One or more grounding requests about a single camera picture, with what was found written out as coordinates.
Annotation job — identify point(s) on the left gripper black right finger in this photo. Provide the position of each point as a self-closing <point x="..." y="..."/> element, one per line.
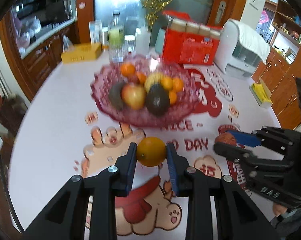
<point x="180" y="172"/>

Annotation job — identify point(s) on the dark green avocado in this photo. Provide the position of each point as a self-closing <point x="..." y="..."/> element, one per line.
<point x="157" y="100"/>

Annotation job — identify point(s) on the white blue carton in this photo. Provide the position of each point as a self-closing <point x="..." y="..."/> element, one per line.
<point x="94" y="30"/>

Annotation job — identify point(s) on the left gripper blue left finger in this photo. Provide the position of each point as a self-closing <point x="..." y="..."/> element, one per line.
<point x="122" y="173"/>

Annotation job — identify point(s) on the orange mandarin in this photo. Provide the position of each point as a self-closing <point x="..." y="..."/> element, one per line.
<point x="127" y="69"/>
<point x="167" y="83"/>
<point x="141" y="77"/>
<point x="178" y="84"/>

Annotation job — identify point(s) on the yellow sponge pack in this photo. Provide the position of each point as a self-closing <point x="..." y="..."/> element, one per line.
<point x="261" y="93"/>

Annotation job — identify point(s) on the orange mandarin top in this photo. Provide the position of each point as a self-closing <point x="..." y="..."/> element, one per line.
<point x="127" y="69"/>

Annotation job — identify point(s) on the yellow flat box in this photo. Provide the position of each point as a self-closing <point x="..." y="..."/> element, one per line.
<point x="81" y="53"/>

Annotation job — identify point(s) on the clear plastic bottle green label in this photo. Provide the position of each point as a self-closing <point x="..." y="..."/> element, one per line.
<point x="116" y="38"/>

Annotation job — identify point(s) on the pink glass fruit bowl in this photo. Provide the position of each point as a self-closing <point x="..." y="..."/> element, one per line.
<point x="110" y="74"/>

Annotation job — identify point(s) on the small glass jar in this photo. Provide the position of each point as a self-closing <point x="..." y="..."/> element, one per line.
<point x="129" y="44"/>

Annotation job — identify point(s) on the overripe dark banana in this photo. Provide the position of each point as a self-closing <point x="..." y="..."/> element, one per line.
<point x="115" y="95"/>

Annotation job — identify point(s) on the white covered appliance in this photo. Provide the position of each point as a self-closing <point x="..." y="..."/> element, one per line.
<point x="240" y="51"/>

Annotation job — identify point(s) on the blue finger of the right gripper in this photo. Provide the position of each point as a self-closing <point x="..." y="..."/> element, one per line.
<point x="243" y="138"/>
<point x="233" y="153"/>

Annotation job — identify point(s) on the red yellow apple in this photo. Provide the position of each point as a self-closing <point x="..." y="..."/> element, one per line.
<point x="134" y="96"/>

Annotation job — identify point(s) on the right human hand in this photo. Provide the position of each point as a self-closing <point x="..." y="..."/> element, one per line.
<point x="282" y="211"/>

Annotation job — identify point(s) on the red snack package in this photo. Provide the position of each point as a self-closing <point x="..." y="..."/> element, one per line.
<point x="189" y="42"/>

